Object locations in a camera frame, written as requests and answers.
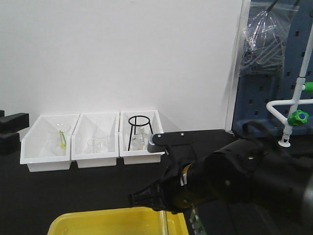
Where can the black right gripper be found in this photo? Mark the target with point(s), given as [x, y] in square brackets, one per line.
[182, 184]

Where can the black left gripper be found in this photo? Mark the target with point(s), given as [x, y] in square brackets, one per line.
[9, 131]

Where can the clear glass test tube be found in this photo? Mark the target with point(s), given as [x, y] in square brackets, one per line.
[163, 222]

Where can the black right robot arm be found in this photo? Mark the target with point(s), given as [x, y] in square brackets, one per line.
[233, 185]

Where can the yellow plastic tray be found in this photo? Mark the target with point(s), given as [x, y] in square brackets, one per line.
[126, 221]

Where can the white bin with beaker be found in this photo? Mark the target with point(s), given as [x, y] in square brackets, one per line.
[36, 152]

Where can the glass beaker with green rod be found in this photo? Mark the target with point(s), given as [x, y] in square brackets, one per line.
[58, 138]

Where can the clear glass flask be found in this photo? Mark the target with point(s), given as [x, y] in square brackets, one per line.
[139, 140]

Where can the white bin with tripod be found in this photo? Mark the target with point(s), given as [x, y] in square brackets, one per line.
[139, 156]

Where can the white middle storage bin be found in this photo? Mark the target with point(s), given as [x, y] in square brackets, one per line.
[86, 126]

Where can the clear glass beakers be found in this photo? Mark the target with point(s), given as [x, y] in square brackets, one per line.
[98, 143]

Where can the blue pegboard drying rack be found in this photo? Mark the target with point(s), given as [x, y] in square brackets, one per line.
[253, 92]

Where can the green faucet valve knob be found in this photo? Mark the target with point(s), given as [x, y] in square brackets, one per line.
[298, 118]

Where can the white lab faucet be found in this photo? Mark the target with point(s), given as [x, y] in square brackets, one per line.
[300, 86]

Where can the plastic bag of pegs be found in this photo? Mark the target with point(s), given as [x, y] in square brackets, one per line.
[266, 35]

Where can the black wire tripod stand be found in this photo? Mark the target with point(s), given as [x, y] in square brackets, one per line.
[132, 121]

